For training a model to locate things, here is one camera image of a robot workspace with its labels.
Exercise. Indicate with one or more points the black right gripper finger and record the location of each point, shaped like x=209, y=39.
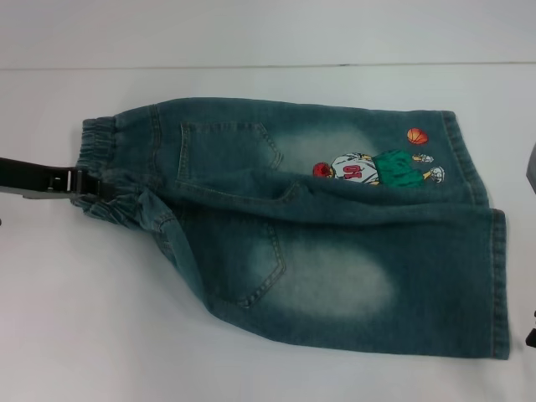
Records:
x=532, y=333

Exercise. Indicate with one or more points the blue denim shorts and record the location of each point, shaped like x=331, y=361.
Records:
x=326, y=259

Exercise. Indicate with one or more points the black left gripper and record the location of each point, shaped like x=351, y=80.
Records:
x=33, y=180

